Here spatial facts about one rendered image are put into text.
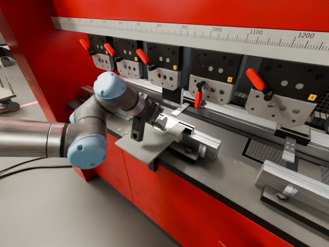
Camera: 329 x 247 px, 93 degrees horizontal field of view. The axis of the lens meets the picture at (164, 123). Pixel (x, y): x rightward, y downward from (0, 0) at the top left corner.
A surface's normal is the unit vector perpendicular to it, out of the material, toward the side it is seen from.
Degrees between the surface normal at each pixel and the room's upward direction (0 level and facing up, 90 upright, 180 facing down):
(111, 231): 0
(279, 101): 90
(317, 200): 90
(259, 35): 90
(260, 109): 90
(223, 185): 0
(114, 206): 0
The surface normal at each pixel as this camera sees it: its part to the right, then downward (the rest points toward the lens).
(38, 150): 0.33, 0.48
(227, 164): 0.00, -0.81
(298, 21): -0.60, 0.47
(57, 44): 0.80, 0.36
